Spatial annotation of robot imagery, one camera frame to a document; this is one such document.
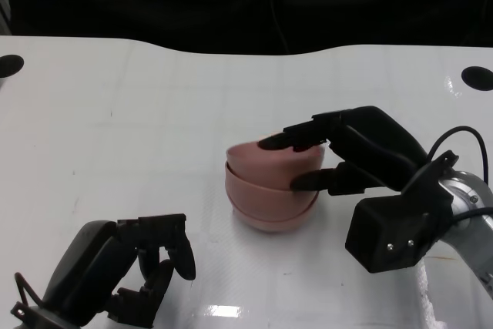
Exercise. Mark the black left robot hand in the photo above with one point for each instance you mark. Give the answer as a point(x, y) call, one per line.
point(88, 267)

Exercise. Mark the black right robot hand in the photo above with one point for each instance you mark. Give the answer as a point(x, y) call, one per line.
point(377, 144)

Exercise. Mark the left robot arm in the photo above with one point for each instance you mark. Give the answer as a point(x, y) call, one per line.
point(42, 321)

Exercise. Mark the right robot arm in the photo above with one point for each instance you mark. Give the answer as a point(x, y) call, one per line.
point(470, 194)

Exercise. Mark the black table grommet hole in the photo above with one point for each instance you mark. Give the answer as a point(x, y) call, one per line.
point(10, 66)

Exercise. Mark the grey white cabinet edge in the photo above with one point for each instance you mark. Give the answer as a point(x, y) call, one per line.
point(4, 5)

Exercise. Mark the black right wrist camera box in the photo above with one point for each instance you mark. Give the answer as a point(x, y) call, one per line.
point(393, 229)

